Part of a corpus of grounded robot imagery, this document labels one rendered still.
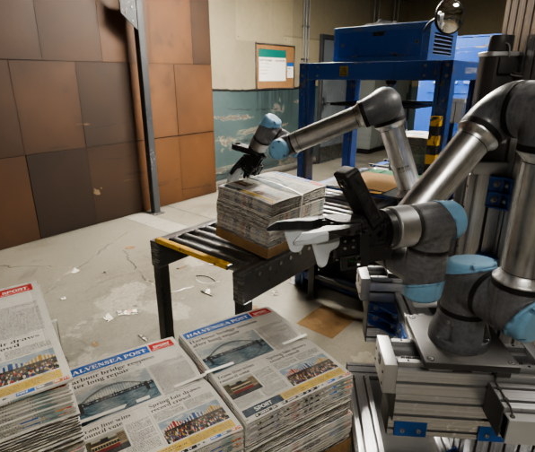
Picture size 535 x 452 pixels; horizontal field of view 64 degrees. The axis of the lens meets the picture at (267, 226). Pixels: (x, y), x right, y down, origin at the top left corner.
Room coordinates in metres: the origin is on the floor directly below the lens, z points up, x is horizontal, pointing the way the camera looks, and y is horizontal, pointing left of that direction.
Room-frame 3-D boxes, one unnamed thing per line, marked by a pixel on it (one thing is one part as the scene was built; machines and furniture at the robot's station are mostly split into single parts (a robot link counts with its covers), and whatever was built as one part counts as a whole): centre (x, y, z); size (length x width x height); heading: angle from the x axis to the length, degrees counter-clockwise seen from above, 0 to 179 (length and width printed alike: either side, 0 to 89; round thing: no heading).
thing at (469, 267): (0.96, -0.50, 0.98); 0.13 x 0.12 x 0.14; 21
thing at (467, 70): (2.85, -0.78, 1.50); 0.94 x 0.68 x 0.10; 50
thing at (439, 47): (2.85, -0.78, 1.65); 0.60 x 0.45 x 0.20; 50
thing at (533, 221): (0.84, -0.55, 1.19); 0.15 x 0.12 x 0.55; 21
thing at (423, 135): (3.29, -1.15, 0.93); 0.38 x 0.30 x 0.26; 140
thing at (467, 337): (0.97, -0.50, 0.87); 0.15 x 0.15 x 0.10
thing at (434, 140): (2.30, -0.89, 1.05); 0.05 x 0.05 x 0.45; 50
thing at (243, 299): (1.91, -0.32, 0.74); 1.34 x 0.05 x 0.12; 140
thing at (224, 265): (1.57, 0.30, 0.81); 0.43 x 0.03 x 0.02; 50
